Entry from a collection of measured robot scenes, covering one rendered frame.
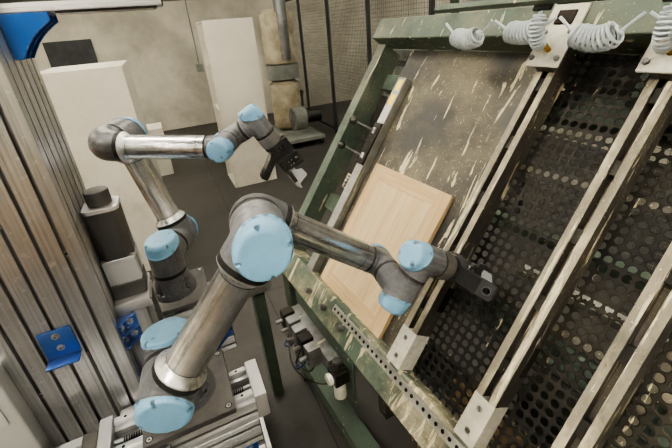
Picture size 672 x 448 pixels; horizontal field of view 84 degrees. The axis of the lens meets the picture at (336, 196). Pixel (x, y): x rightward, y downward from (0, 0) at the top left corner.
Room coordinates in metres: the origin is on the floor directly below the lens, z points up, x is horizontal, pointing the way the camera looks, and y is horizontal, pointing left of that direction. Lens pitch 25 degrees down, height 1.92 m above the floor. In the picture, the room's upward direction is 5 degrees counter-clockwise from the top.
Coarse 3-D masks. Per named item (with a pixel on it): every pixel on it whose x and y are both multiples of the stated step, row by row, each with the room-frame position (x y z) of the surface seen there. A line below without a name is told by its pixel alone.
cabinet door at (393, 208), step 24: (384, 168) 1.47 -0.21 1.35; (384, 192) 1.39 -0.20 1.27; (408, 192) 1.29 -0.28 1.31; (432, 192) 1.21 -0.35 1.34; (360, 216) 1.41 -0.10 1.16; (384, 216) 1.31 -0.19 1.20; (408, 216) 1.23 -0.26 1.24; (432, 216) 1.15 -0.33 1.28; (384, 240) 1.24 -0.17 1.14; (432, 240) 1.10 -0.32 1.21; (336, 264) 1.35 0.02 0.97; (336, 288) 1.26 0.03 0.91; (360, 288) 1.18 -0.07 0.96; (360, 312) 1.11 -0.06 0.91; (384, 312) 1.04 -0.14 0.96
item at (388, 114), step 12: (396, 84) 1.69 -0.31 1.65; (408, 84) 1.67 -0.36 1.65; (396, 96) 1.65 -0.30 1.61; (384, 108) 1.66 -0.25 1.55; (396, 108) 1.64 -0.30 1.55; (384, 120) 1.62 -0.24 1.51; (384, 132) 1.61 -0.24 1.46; (372, 156) 1.58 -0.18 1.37; (360, 168) 1.55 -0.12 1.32; (348, 180) 1.57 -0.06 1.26; (360, 180) 1.54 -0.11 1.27; (348, 192) 1.52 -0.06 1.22; (348, 204) 1.51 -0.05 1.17; (336, 216) 1.49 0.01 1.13; (336, 228) 1.48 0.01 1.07; (312, 264) 1.43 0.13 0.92
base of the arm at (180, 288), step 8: (184, 272) 1.16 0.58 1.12; (160, 280) 1.12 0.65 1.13; (168, 280) 1.12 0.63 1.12; (176, 280) 1.13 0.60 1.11; (184, 280) 1.15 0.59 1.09; (192, 280) 1.17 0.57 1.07; (160, 288) 1.12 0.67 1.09; (168, 288) 1.11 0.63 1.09; (176, 288) 1.12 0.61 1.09; (184, 288) 1.13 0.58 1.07; (192, 288) 1.15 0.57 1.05; (160, 296) 1.11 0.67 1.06; (168, 296) 1.10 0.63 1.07; (176, 296) 1.10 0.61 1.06; (184, 296) 1.12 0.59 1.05
